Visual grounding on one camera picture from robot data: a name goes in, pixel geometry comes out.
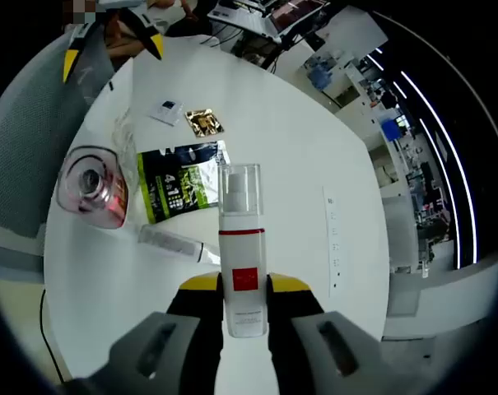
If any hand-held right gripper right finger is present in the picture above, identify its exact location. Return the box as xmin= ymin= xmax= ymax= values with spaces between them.
xmin=267 ymin=271 xmax=402 ymax=395

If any slim skincare bottle silver collar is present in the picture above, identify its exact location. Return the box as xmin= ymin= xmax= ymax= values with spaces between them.
xmin=136 ymin=223 xmax=221 ymax=265

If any silver laptop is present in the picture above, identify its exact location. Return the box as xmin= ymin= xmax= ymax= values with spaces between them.
xmin=207 ymin=0 xmax=330 ymax=36

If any green black skincare sachet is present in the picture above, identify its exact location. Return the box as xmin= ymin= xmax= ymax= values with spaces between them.
xmin=135 ymin=139 xmax=232 ymax=225

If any grey mesh office chair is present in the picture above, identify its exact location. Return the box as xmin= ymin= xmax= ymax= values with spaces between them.
xmin=0 ymin=32 xmax=116 ymax=285

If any skincare bottle wide clear cap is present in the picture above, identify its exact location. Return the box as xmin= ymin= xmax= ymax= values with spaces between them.
xmin=55 ymin=145 xmax=130 ymax=230

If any gold foil skincare sachet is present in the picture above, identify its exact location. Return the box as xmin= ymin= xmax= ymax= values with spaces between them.
xmin=184 ymin=108 xmax=226 ymax=140

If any black cable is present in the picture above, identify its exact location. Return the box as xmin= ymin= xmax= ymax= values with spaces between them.
xmin=40 ymin=287 xmax=71 ymax=383

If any blue storage crate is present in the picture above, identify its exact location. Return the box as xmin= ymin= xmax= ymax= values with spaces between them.
xmin=379 ymin=116 xmax=401 ymax=142

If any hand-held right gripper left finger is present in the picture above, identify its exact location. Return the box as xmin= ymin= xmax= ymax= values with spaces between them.
xmin=57 ymin=272 xmax=226 ymax=395

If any white skincare bottle red square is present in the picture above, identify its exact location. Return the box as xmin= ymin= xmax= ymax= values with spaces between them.
xmin=216 ymin=163 xmax=269 ymax=339

